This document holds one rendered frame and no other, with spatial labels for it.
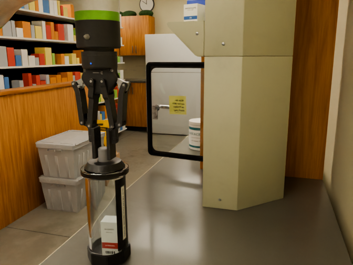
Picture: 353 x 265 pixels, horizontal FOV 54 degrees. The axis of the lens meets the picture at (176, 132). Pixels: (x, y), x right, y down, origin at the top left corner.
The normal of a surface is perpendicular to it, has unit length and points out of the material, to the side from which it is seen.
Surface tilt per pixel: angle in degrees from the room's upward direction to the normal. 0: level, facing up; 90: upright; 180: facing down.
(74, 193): 96
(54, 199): 96
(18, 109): 90
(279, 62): 90
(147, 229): 0
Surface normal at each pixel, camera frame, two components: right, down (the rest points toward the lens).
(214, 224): 0.00, -0.98
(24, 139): 0.96, 0.06
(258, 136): 0.48, 0.18
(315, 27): -0.28, 0.21
